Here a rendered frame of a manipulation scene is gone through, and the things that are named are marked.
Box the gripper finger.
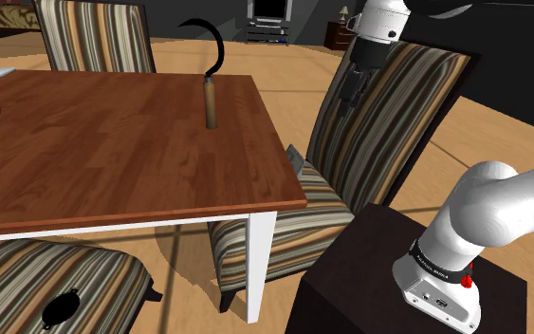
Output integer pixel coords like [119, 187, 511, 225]
[338, 68, 359, 118]
[351, 71, 373, 107]

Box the dark nightstand with lamp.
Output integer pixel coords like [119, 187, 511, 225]
[323, 5, 359, 51]

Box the striped upholstered chair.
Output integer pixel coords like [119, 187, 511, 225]
[207, 36, 483, 314]
[0, 237, 164, 334]
[32, 0, 157, 75]

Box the grey television stand with television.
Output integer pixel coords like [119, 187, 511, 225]
[245, 0, 294, 46]

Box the dark robot stand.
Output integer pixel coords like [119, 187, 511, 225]
[285, 202, 529, 334]

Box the wooden table with white legs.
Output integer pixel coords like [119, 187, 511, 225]
[0, 68, 309, 325]

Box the small black pot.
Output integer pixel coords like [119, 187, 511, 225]
[40, 288, 83, 331]

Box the sickle with wooden handle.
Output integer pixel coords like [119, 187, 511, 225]
[176, 17, 227, 131]

